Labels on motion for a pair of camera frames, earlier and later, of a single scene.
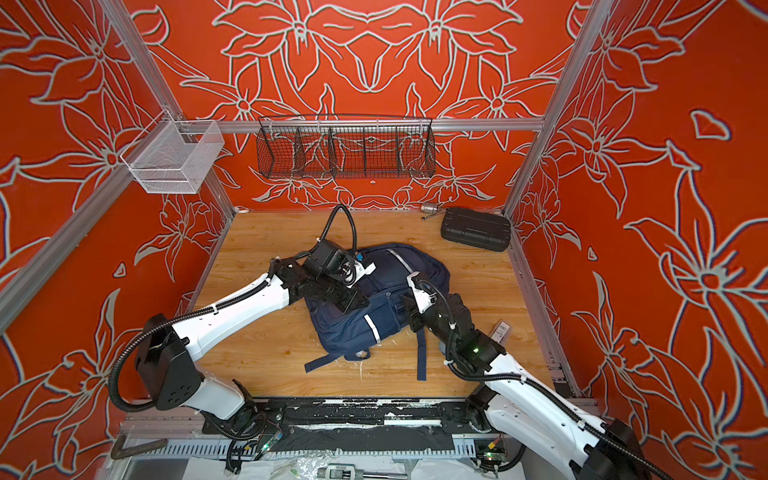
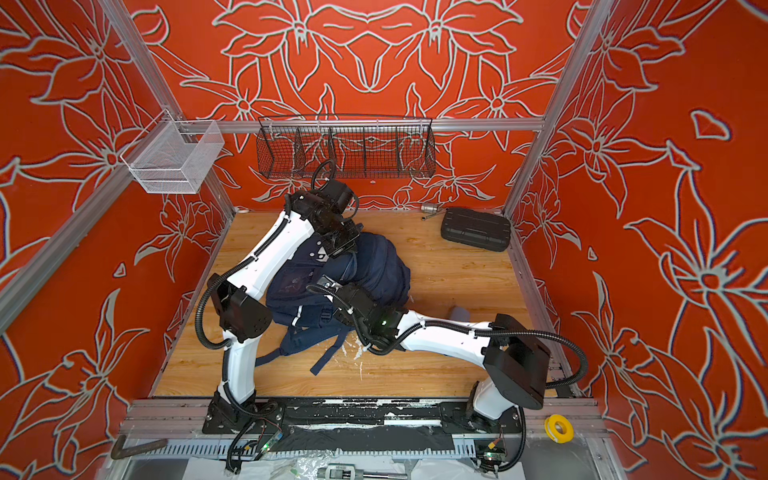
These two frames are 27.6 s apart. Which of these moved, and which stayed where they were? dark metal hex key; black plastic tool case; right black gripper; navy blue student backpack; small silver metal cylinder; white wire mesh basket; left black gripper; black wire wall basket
Moved: right black gripper; navy blue student backpack; left black gripper
Stayed: white wire mesh basket; black plastic tool case; small silver metal cylinder; black wire wall basket; dark metal hex key
